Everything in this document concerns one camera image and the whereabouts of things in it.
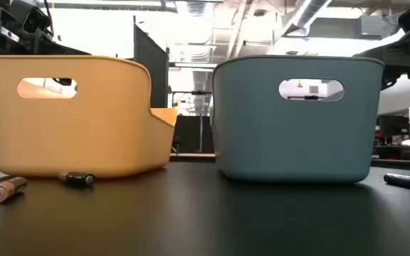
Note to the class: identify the dark cylinder with white lid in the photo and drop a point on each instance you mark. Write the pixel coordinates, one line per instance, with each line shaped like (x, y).
(409, 149)

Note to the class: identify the black low cabinet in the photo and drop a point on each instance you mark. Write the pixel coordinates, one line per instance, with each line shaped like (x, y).
(190, 135)

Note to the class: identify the yellow plastic bin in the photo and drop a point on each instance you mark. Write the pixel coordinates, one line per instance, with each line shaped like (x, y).
(84, 135)

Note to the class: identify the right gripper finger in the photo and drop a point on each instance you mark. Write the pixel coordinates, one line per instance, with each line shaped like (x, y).
(372, 53)

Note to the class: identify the dark partition panel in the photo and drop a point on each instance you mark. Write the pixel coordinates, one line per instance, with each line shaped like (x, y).
(149, 64)

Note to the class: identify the black monitor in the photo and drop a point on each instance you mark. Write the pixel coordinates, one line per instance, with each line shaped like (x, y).
(393, 124)

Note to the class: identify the large copper-top battery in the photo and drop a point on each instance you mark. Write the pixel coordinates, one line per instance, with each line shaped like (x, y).
(5, 190)

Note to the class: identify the small black Duracell battery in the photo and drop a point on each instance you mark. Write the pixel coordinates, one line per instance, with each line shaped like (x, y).
(78, 178)

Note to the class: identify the dark battery with silver end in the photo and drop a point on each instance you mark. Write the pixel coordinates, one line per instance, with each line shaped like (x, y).
(402, 180)

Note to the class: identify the blue plastic bin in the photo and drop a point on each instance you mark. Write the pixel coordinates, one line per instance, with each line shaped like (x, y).
(297, 142)

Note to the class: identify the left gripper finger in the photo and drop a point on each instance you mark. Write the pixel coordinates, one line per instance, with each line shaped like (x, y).
(66, 48)

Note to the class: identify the long ceiling light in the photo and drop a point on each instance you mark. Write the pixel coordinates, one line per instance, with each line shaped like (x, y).
(196, 65)

